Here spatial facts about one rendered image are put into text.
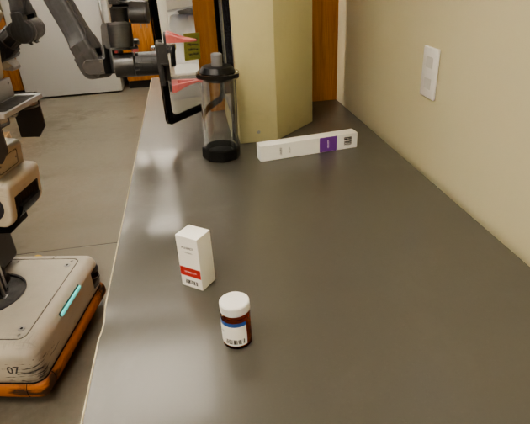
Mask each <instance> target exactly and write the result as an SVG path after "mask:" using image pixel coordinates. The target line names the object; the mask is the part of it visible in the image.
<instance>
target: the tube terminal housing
mask: <svg viewBox="0 0 530 424"><path fill-rule="evenodd" d="M229 6H230V17H231V36H232V40H233V51H234V62H235V64H234V68H235V69H237V70H238V71H239V77H238V78H237V79H236V99H237V124H238V137H239V140H240V143H241V144H243V143H252V142H260V141H268V140H279V139H281V138H282V137H284V136H286V135H288V134H290V133H292V132H294V131H295V130H297V129H299V128H301V127H303V126H305V125H307V124H308V123H310V122H312V0H229Z"/></svg>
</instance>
